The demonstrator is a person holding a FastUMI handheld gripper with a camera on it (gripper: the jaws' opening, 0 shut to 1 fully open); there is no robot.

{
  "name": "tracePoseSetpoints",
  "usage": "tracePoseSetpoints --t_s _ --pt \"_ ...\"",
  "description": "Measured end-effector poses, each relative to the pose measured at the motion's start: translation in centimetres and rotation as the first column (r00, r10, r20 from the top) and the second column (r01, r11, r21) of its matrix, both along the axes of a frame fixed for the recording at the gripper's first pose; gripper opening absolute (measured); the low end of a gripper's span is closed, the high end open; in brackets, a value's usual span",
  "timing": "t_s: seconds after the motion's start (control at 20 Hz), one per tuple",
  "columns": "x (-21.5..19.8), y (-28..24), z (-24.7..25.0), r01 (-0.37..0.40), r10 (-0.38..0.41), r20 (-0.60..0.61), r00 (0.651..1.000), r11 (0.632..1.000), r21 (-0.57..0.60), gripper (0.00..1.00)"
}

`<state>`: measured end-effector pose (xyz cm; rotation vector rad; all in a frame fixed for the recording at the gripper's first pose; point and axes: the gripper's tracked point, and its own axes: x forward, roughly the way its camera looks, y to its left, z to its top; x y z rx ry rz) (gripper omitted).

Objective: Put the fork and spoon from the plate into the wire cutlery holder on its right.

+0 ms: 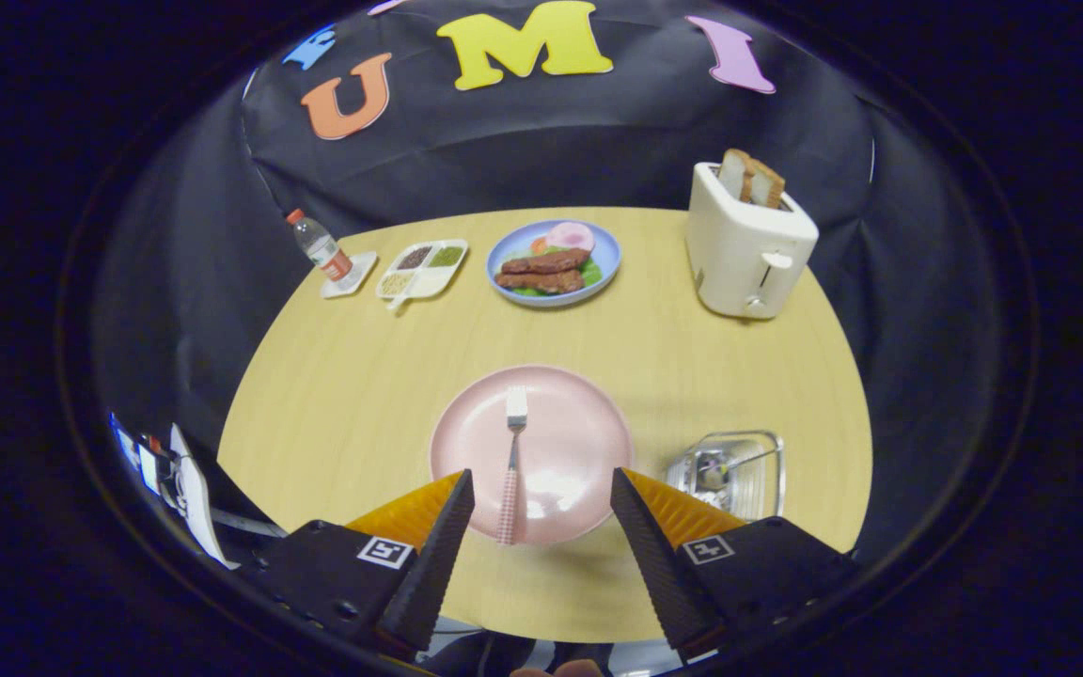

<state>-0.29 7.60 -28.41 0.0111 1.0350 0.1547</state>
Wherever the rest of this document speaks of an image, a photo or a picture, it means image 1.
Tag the white toaster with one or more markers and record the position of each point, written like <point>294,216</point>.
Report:
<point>739,254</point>

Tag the clear plastic water bottle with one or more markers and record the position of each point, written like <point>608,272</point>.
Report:
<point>321,246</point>

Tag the green lettuce leaf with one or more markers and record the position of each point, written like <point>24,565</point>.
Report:
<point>591,273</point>

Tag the clear square container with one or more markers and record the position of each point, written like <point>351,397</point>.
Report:
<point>769,494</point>

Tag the white divided seasoning tray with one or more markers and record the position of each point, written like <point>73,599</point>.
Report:
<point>429,280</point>

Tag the pink ham slice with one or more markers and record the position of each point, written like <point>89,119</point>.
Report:
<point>572,236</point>

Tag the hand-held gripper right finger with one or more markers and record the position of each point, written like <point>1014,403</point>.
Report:
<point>654,564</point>

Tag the pink round plate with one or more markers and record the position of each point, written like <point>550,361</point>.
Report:
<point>570,442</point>

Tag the brown meat strip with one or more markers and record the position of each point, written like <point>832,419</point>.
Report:
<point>551,261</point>
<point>541,281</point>

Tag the blue round plate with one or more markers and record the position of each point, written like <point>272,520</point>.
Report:
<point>609,249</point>

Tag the white square coaster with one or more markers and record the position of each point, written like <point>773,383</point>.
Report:
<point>360,273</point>

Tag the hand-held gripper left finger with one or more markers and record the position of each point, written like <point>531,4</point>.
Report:
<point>433,564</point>

